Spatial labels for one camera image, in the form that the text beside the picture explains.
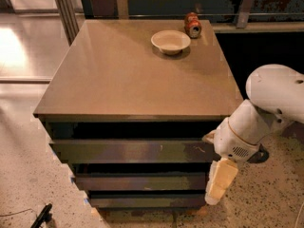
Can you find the metal railing shelf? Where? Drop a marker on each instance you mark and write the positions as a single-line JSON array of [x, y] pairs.
[[272, 15]]

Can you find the grey drawer cabinet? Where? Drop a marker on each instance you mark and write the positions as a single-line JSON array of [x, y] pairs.
[[113, 84]]

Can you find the red soda can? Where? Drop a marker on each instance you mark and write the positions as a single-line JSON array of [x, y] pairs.
[[192, 25]]

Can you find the black tool on floor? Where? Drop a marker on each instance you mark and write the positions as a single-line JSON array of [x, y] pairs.
[[44, 217]]

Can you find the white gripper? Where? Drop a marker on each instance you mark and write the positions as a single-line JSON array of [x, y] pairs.
[[234, 142]]

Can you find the white bowl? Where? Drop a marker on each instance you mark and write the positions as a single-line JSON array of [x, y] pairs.
[[170, 42]]

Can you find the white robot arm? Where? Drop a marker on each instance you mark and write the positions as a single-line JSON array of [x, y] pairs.
[[275, 100]]

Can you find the drawer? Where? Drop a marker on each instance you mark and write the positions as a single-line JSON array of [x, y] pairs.
[[133, 151], [180, 181], [148, 201]]

